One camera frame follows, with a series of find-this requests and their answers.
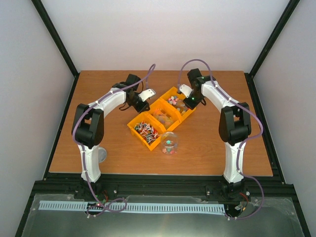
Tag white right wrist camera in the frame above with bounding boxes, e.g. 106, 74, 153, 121
178, 84, 193, 98

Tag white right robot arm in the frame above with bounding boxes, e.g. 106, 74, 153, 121
179, 69, 251, 184

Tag clear plastic cup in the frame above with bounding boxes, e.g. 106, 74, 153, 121
160, 131, 178, 155

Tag black aluminium frame rail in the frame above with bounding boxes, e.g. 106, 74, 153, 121
31, 173, 297, 201

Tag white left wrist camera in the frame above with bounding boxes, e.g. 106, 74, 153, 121
138, 88, 156, 102

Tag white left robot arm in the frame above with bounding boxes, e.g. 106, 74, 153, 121
71, 74, 156, 199

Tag light blue slotted cable duct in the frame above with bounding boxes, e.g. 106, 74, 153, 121
38, 200, 225, 215

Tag yellow bin with star candies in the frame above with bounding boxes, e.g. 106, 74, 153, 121
160, 87, 196, 123

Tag silver metal scoop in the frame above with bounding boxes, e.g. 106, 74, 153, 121
177, 101, 189, 114

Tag round clear cup lid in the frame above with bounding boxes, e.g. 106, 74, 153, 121
98, 147, 107, 163

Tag yellow bin with lollipops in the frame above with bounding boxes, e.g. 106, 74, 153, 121
127, 112, 166, 151

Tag yellow bin with popsicle candies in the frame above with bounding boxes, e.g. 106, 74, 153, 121
149, 99, 182, 131

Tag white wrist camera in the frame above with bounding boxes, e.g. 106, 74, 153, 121
178, 84, 193, 98
138, 88, 156, 102

